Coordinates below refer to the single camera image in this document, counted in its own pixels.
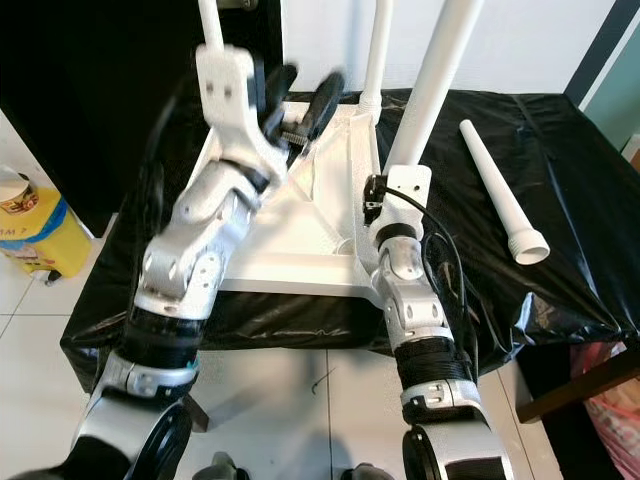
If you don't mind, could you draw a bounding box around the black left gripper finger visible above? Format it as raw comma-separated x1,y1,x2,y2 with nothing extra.
260,63,299,133
295,70,347,157

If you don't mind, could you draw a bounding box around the white plastic children table top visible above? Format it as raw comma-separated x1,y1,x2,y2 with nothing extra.
175,95,401,301

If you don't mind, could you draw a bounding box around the white plastic table leg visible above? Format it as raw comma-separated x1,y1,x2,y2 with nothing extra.
360,0,396,111
459,118,551,266
382,0,486,176
198,0,227,53

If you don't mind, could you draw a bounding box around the black door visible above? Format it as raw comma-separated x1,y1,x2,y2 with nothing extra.
0,0,283,236

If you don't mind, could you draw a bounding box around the black shiny table cloth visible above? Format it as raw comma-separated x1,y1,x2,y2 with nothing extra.
60,90,640,391

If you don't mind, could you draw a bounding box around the yellow cardboard box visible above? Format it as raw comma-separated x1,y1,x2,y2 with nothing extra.
0,195,93,279

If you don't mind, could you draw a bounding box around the grey robot right leg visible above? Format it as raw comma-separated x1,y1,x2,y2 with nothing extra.
340,465,396,480

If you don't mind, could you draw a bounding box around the grey robot leg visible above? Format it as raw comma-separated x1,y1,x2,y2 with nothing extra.
205,452,253,480
340,465,396,480

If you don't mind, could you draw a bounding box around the grey robot left leg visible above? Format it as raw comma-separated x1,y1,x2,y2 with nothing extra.
205,452,253,480

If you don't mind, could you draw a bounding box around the pink patterned bag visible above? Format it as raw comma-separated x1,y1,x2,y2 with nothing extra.
585,340,640,466

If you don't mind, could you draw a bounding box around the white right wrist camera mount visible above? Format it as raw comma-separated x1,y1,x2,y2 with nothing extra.
370,165,433,246

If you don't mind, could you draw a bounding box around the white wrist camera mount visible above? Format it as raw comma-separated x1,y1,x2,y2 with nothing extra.
370,165,433,246
195,45,261,151

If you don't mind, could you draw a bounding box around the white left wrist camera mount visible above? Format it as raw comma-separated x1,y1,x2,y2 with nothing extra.
195,45,261,151

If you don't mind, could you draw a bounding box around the small black wire piece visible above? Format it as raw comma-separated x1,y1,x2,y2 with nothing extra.
310,368,336,394

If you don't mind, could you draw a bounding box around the dark grey door frame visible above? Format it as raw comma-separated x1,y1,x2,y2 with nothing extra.
565,0,640,101

